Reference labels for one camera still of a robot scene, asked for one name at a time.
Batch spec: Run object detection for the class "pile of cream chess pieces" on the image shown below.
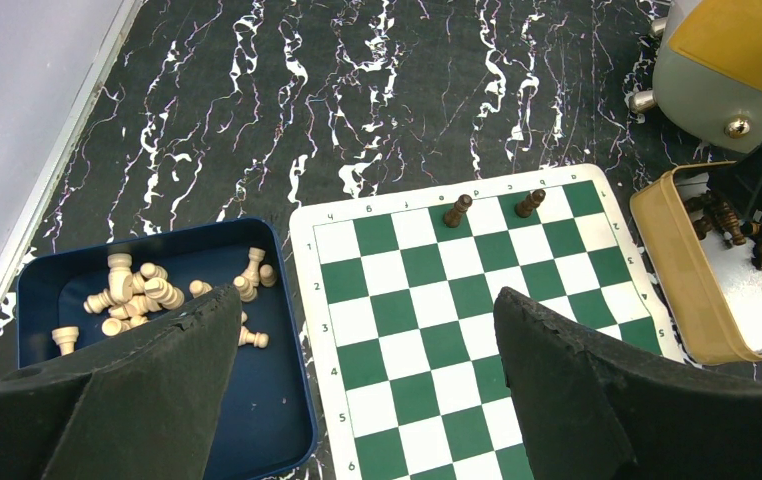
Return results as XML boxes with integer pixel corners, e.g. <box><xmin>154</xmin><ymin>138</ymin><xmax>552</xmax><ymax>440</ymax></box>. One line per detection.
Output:
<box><xmin>83</xmin><ymin>247</ymin><xmax>278</xmax><ymax>337</ymax></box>

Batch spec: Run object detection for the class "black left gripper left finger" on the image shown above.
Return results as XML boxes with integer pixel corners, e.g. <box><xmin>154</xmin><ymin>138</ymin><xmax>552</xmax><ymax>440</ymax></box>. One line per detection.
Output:
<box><xmin>0</xmin><ymin>287</ymin><xmax>242</xmax><ymax>479</ymax></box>

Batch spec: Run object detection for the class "blue tin tray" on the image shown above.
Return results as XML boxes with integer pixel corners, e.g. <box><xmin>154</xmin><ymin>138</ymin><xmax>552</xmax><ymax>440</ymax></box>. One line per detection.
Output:
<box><xmin>16</xmin><ymin>218</ymin><xmax>317</xmax><ymax>479</ymax></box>

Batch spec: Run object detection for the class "pile of brown chess pieces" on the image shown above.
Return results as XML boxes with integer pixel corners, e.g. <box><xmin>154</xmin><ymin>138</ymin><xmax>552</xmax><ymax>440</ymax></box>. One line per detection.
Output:
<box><xmin>682</xmin><ymin>190</ymin><xmax>762</xmax><ymax>270</ymax></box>

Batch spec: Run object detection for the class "green white chess board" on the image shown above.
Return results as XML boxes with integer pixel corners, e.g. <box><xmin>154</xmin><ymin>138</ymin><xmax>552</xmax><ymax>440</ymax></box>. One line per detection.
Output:
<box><xmin>289</xmin><ymin>163</ymin><xmax>683</xmax><ymax>479</ymax></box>

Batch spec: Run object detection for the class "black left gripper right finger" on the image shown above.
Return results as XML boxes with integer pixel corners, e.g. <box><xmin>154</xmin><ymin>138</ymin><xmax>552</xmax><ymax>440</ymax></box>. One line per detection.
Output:
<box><xmin>493</xmin><ymin>287</ymin><xmax>762</xmax><ymax>479</ymax></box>

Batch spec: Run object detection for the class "brown chess piece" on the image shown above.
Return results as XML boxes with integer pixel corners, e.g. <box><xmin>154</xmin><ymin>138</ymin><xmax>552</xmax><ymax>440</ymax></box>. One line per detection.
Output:
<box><xmin>514</xmin><ymin>189</ymin><xmax>546</xmax><ymax>218</ymax></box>
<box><xmin>443</xmin><ymin>194</ymin><xmax>473</xmax><ymax>228</ymax></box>

